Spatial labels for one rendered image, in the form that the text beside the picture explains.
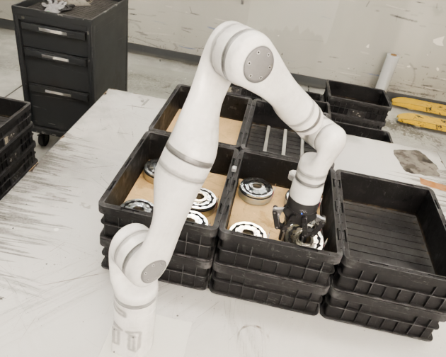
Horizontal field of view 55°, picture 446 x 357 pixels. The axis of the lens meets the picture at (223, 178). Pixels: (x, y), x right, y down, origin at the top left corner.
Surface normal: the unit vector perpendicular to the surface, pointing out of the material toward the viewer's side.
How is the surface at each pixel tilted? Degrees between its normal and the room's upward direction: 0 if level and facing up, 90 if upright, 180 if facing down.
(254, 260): 90
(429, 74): 90
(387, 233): 0
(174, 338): 1
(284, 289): 90
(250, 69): 91
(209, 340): 0
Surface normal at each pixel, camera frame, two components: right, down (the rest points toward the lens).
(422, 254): 0.14, -0.81
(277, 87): 0.55, 0.57
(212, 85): 0.58, 0.19
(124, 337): -0.33, 0.49
